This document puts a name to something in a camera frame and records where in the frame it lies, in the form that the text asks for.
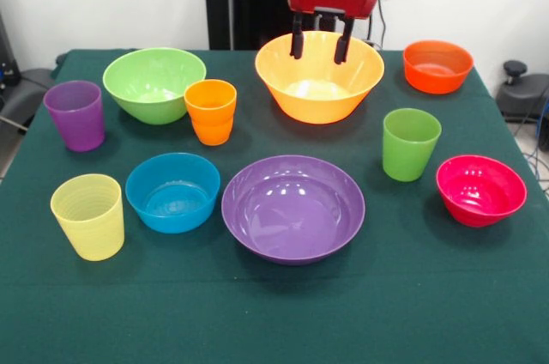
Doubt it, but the black hanging cable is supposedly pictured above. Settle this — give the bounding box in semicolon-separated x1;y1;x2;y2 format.
376;0;389;50

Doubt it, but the green bowl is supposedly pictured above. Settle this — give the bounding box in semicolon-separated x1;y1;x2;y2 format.
101;46;208;126

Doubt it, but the black electronic device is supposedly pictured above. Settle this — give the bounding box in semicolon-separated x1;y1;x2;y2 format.
0;11;21;97

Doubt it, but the blue bowl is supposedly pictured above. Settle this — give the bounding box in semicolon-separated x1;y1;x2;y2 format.
124;152;222;235

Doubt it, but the orange cup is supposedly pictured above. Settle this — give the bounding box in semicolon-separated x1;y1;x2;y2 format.
184;78;238;147

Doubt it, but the purple bowl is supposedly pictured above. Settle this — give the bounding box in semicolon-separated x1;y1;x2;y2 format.
220;155;366;266

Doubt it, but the green cup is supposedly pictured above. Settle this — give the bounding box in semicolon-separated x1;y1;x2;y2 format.
382;107;443;183

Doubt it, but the red-orange bowl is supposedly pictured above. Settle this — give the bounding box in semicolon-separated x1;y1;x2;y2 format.
402;39;475;95

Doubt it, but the large yellow-orange bowl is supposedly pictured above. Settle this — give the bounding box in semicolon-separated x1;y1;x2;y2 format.
254;30;386;125

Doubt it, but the yellow cup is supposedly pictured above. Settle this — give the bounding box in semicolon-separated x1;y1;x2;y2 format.
50;173;126;262

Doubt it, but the blue cable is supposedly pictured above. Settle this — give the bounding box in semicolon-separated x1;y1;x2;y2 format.
525;95;549;193

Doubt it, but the pink bowl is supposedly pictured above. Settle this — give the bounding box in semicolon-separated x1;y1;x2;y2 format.
436;155;528;228

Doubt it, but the dark grey stand base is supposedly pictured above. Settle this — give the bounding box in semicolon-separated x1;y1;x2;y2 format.
496;59;549;124
0;66;59;133

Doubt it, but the purple cup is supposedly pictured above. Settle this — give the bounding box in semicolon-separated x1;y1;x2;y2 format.
43;80;106;154

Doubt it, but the dark green tablecloth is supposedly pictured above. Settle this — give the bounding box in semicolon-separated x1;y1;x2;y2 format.
0;48;549;364

